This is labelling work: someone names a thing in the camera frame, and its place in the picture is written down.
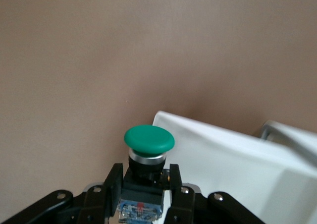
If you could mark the green mushroom push button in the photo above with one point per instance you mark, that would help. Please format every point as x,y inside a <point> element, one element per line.
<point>148,138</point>

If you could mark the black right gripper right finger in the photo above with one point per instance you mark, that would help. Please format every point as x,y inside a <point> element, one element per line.
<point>183,206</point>

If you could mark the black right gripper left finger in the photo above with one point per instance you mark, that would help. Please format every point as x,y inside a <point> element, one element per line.
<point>99,204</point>

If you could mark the white plastic bin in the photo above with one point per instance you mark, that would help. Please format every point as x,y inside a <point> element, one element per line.
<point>235,164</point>

